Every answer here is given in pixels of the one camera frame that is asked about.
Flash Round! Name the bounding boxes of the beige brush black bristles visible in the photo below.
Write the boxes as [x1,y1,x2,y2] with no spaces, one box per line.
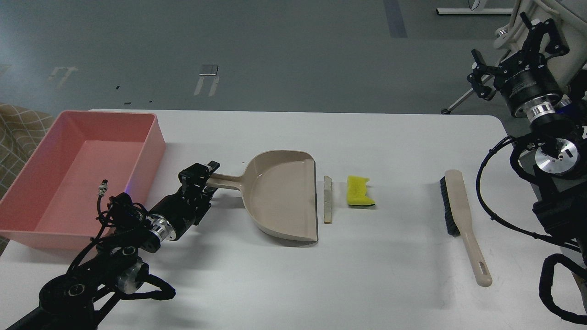
[439,169,493,287]

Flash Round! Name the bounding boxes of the beige plastic dustpan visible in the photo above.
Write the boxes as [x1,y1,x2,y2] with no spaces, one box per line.
[207,150,319,243]

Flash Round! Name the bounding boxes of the pink plastic bin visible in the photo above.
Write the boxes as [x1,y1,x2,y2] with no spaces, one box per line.
[0,111,166,250]

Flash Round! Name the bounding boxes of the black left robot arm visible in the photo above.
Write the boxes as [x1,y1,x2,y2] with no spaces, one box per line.
[10,161,220,330]

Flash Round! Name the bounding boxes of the white office chair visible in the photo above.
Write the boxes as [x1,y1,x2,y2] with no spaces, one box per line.
[442,0,586,122]

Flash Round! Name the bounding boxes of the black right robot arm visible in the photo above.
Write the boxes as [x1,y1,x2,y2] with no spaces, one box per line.
[467,9,586,256]

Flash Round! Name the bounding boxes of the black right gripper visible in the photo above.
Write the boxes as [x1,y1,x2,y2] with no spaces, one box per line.
[467,12,570,118]

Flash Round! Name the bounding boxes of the beige patterned cloth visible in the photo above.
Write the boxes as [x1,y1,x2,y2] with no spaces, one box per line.
[0,103,55,255]

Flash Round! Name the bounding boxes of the small wooden stick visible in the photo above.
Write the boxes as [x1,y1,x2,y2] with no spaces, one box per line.
[323,176,333,224]

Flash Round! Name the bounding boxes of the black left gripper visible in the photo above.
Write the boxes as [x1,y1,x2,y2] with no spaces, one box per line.
[150,161,220,241]

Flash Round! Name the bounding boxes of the white table leg bar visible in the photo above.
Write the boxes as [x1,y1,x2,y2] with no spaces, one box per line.
[436,8,512,16]

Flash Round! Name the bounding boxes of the yellow green sponge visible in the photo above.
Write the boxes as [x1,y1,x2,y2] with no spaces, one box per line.
[346,175,376,207]

